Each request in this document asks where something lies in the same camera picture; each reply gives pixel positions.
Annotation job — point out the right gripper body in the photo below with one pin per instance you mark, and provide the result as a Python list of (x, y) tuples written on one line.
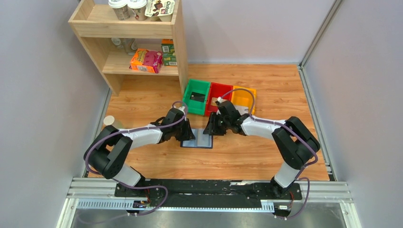
[(227, 122)]

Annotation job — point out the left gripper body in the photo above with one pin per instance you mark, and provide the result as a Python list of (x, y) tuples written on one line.
[(178, 131)]

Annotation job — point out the navy blue card holder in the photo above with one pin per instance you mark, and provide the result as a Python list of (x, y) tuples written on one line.
[(203, 141)]

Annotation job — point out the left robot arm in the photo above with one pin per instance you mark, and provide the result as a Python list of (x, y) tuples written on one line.
[(107, 153)]

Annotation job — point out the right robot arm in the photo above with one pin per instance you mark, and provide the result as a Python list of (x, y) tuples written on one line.
[(297, 145)]

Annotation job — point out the silver VIP card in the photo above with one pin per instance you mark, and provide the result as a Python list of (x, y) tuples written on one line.
[(242, 109)]

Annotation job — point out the black card in bin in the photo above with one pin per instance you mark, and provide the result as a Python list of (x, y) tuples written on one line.
[(197, 97)]

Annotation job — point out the yellow plastic bin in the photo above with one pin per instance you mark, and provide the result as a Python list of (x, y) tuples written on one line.
[(244, 98)]

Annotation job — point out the red plastic bin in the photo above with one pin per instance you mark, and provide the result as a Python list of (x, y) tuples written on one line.
[(216, 90)]

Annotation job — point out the green plastic bin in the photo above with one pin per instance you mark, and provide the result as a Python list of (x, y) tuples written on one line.
[(198, 86)]

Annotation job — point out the green liquid bottle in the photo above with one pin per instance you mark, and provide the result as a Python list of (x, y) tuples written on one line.
[(112, 121)]

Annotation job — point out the orange pink snack box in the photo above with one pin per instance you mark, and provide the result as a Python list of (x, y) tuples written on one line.
[(145, 60)]

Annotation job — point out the green juice carton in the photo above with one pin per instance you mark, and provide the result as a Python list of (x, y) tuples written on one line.
[(169, 56)]

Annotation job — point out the clear bottle on shelf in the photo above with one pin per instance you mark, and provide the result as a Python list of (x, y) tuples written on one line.
[(129, 45)]

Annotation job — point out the wooden shelf unit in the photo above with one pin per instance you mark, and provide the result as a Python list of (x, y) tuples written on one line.
[(95, 25)]

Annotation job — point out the chocolate pudding cup pack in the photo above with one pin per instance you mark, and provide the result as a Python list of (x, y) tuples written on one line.
[(161, 9)]

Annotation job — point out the white lidded cup right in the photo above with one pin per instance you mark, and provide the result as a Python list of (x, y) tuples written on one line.
[(138, 8)]

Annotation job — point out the white lidded cup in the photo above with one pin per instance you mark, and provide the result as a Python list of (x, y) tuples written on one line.
[(138, 8), (120, 8)]

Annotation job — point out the white lidded cup left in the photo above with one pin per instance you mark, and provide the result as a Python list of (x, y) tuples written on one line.
[(120, 8)]

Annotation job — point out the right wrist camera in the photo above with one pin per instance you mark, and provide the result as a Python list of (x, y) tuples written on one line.
[(220, 101)]

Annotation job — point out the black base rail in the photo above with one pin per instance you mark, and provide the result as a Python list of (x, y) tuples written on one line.
[(208, 193)]

